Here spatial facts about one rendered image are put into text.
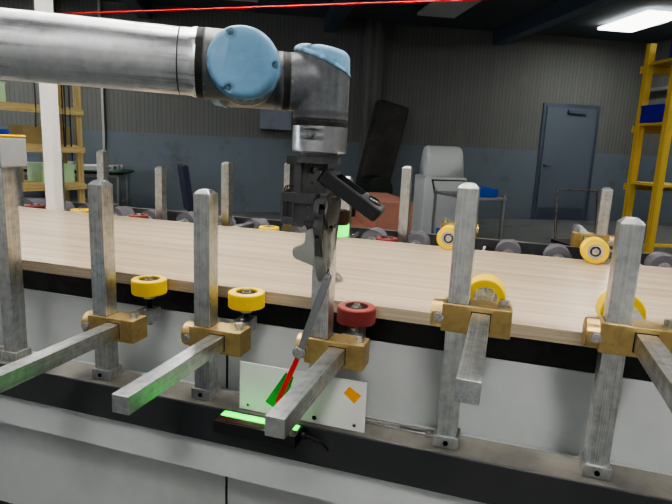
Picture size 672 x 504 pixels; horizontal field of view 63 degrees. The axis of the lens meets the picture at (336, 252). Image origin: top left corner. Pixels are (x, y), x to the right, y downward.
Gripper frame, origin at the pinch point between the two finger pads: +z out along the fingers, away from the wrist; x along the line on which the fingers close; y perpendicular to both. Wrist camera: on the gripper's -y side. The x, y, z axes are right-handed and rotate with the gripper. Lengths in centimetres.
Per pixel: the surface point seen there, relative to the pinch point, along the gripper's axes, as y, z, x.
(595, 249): -56, 6, -96
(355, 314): -2.2, 11.0, -14.0
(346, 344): -3.0, 14.1, -5.2
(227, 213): 81, 9, -115
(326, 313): 1.3, 9.0, -6.0
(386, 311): -6.8, 12.0, -21.9
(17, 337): 77, 26, -7
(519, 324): -33.3, 10.8, -21.8
